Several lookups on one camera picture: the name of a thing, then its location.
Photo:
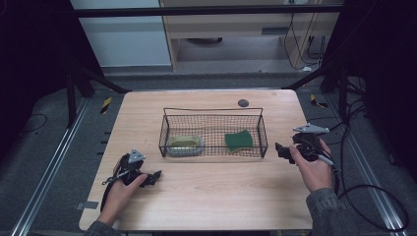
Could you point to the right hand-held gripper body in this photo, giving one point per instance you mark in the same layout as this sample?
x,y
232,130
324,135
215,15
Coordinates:
x,y
308,146

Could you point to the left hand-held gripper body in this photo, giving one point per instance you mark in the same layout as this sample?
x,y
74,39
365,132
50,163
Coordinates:
x,y
131,170

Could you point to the green soap dish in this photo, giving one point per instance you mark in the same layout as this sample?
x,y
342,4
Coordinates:
x,y
184,144

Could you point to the yellow and green sponge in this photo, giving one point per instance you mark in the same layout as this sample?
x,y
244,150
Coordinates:
x,y
239,140

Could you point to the person's right hand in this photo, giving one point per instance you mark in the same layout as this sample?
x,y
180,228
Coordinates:
x,y
316,173

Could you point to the person's left hand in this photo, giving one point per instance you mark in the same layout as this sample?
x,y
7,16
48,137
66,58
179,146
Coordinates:
x,y
118,196

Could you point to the yellow and black floor tape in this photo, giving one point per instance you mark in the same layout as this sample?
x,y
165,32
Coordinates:
x,y
317,102
106,105

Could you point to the grey tape strip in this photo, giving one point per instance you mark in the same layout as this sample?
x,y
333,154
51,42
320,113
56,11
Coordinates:
x,y
87,205

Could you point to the grey round table grommet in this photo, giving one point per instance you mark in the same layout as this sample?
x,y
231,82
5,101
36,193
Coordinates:
x,y
243,103

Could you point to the black metal stand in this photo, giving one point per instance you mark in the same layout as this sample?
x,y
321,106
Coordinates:
x,y
343,95
71,98

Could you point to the black curtain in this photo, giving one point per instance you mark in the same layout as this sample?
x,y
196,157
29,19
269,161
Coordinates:
x,y
32,49
390,65

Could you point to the wooden cabinet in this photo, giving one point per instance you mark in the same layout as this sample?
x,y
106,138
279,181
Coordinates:
x,y
229,29

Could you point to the white cabinet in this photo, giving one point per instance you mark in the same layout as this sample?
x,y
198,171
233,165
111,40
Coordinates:
x,y
124,39

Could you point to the aluminium floor rail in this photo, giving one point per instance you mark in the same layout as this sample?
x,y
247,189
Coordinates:
x,y
49,173
370,177

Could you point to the black horizontal frame bar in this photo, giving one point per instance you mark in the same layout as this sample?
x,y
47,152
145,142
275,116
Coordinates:
x,y
196,11

